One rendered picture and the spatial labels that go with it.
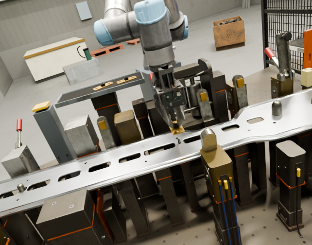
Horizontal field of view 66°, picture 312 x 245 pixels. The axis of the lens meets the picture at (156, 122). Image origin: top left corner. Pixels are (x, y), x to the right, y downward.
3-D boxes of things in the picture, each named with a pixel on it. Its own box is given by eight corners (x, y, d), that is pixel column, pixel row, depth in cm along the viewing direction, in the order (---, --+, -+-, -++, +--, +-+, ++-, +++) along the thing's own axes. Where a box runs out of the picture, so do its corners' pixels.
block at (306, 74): (304, 152, 104) (307, 71, 88) (298, 148, 107) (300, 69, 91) (311, 150, 104) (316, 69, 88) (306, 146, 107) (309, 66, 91)
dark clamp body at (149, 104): (169, 186, 107) (147, 110, 90) (164, 170, 117) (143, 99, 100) (184, 182, 107) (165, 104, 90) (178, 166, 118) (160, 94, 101)
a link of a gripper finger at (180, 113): (182, 133, 72) (174, 107, 67) (177, 125, 77) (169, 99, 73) (192, 130, 72) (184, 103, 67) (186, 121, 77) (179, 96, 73)
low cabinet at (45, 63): (83, 58, 1007) (75, 36, 968) (94, 64, 808) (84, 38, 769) (37, 73, 955) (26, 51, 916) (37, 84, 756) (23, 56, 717)
